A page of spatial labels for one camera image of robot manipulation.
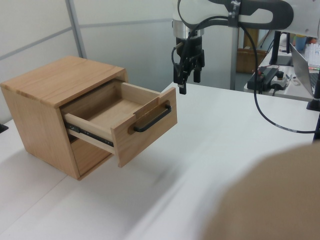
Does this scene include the emergency stop button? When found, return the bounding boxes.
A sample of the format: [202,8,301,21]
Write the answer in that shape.
[271,71,289,91]

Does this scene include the black monitor stand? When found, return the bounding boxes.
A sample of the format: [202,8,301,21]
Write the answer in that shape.
[268,30,295,67]

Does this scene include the grey desk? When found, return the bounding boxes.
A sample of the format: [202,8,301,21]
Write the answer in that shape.
[243,44,320,103]

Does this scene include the wooden drawer with handle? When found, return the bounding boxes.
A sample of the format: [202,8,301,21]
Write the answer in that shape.
[61,81,179,168]

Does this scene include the wooden crate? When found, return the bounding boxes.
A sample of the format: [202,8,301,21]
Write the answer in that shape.
[236,47,267,75]

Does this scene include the silver laptop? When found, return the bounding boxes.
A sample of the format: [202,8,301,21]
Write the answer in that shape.
[289,42,320,99]

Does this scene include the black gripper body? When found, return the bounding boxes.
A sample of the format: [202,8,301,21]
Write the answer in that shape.
[175,35,204,62]

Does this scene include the blurred tan object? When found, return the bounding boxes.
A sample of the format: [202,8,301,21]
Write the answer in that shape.
[203,143,320,240]

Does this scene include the black metal drawer slide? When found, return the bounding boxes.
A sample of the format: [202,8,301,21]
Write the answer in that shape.
[66,121,115,147]

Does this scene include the scissors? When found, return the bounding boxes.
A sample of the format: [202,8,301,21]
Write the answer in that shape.
[284,73,301,86]

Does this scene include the black metal drawer handle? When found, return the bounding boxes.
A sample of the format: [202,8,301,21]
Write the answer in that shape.
[133,100,173,133]

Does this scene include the grey partition post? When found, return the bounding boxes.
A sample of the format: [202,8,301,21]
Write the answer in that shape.
[65,0,88,60]
[229,24,240,90]

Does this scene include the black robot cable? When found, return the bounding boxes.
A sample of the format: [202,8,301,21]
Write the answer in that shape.
[171,0,320,133]

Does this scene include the black cable strap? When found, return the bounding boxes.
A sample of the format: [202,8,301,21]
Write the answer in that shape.
[227,0,241,28]

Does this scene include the black control box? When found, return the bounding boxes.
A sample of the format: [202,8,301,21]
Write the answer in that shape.
[247,66,280,90]

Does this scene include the wooden drawer cabinet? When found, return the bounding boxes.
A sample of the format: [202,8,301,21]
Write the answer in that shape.
[0,55,128,181]

